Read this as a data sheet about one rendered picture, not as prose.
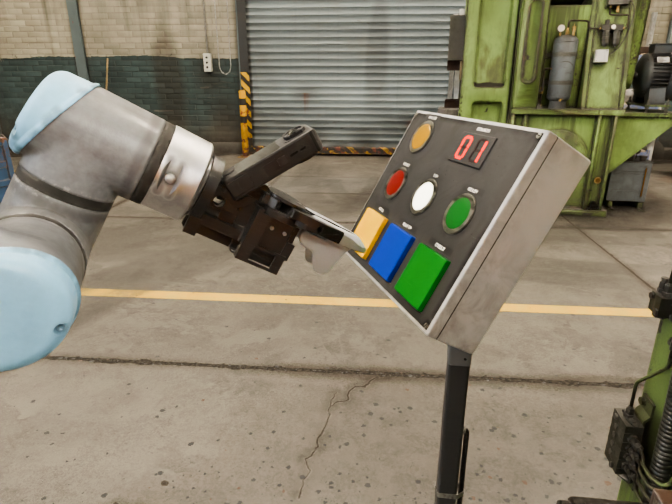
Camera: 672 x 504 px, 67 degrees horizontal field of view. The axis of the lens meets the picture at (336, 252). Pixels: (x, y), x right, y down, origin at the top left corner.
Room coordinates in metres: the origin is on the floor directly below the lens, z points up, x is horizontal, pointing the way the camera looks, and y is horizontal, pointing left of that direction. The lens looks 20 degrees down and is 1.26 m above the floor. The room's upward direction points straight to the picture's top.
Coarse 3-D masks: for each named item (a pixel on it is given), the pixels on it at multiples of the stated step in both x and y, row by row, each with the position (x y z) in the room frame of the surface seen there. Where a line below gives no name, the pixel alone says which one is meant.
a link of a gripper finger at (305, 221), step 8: (280, 208) 0.54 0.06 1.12; (288, 208) 0.54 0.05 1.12; (296, 216) 0.52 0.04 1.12; (304, 216) 0.53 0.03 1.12; (312, 216) 0.55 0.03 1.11; (296, 224) 0.53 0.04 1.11; (304, 224) 0.53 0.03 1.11; (312, 224) 0.53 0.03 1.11; (320, 224) 0.53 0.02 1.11; (312, 232) 0.53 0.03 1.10; (320, 232) 0.53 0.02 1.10; (328, 232) 0.54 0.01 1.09; (336, 232) 0.55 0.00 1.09; (336, 240) 0.55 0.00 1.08
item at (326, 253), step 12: (336, 228) 0.55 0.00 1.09; (300, 240) 0.55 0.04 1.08; (312, 240) 0.55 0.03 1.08; (324, 240) 0.56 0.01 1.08; (348, 240) 0.56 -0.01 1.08; (360, 240) 0.58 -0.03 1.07; (312, 252) 0.55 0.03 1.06; (324, 252) 0.56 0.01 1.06; (336, 252) 0.56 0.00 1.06; (312, 264) 0.55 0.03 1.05; (324, 264) 0.56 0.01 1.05
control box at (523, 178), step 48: (432, 144) 0.80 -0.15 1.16; (480, 144) 0.68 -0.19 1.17; (528, 144) 0.60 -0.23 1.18; (384, 192) 0.84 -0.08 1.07; (480, 192) 0.62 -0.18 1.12; (528, 192) 0.58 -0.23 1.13; (432, 240) 0.65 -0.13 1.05; (480, 240) 0.57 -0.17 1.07; (528, 240) 0.58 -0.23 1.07; (384, 288) 0.68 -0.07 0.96; (480, 288) 0.57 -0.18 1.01; (432, 336) 0.55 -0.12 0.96; (480, 336) 0.57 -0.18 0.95
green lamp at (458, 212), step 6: (462, 198) 0.64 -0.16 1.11; (456, 204) 0.65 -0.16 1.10; (462, 204) 0.63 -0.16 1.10; (468, 204) 0.63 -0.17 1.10; (450, 210) 0.65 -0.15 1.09; (456, 210) 0.64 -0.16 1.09; (462, 210) 0.63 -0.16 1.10; (468, 210) 0.62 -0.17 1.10; (450, 216) 0.64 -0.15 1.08; (456, 216) 0.63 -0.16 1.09; (462, 216) 0.62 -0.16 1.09; (450, 222) 0.63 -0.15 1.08; (456, 222) 0.62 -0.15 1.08; (462, 222) 0.61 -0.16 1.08; (450, 228) 0.63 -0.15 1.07
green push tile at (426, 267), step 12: (420, 252) 0.64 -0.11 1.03; (432, 252) 0.62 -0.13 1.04; (408, 264) 0.65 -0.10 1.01; (420, 264) 0.63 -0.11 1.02; (432, 264) 0.61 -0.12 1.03; (444, 264) 0.59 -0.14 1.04; (408, 276) 0.63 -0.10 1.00; (420, 276) 0.61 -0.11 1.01; (432, 276) 0.59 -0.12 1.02; (396, 288) 0.64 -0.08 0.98; (408, 288) 0.62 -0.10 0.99; (420, 288) 0.60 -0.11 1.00; (432, 288) 0.58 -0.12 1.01; (408, 300) 0.60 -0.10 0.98; (420, 300) 0.58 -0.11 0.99
